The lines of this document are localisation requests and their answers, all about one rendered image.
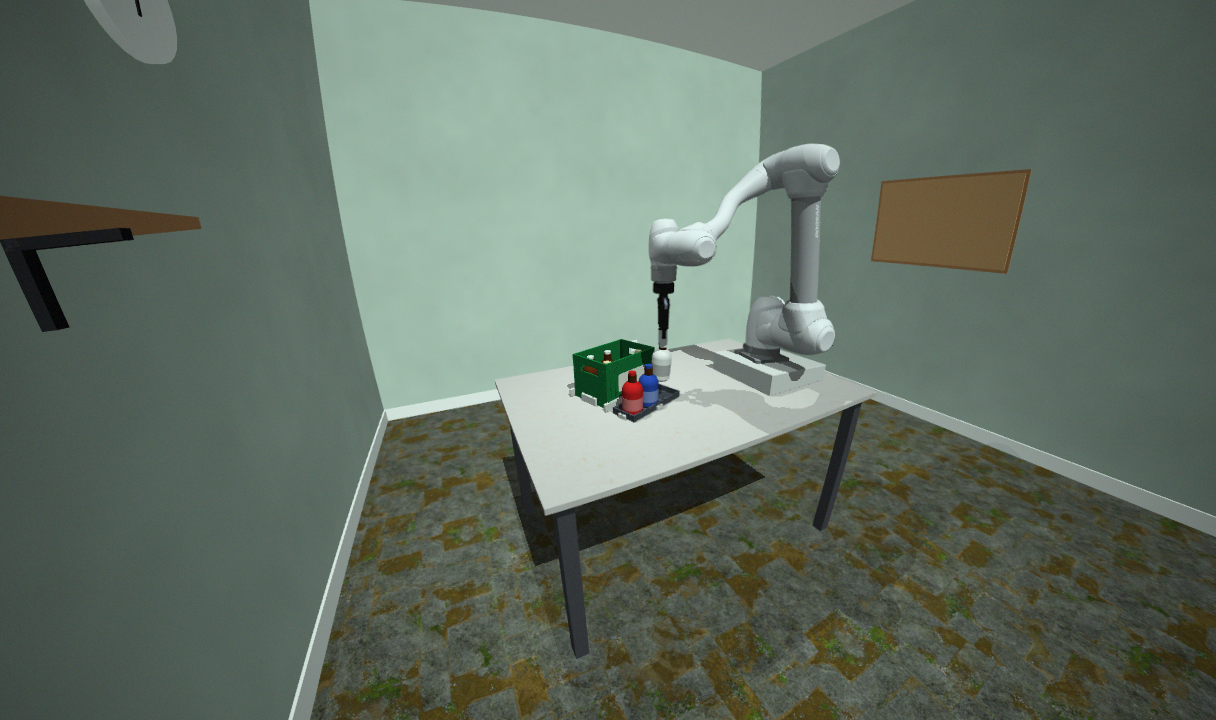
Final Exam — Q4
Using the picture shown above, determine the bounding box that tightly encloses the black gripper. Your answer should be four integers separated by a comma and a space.
653, 282, 674, 348

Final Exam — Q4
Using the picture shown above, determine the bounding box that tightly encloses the blue bottle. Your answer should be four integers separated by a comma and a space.
638, 364, 659, 407

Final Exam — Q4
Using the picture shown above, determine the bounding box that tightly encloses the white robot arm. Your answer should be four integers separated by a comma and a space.
649, 144, 840, 364

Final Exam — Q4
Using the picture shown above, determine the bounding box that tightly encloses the red bottle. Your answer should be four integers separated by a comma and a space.
623, 371, 643, 415

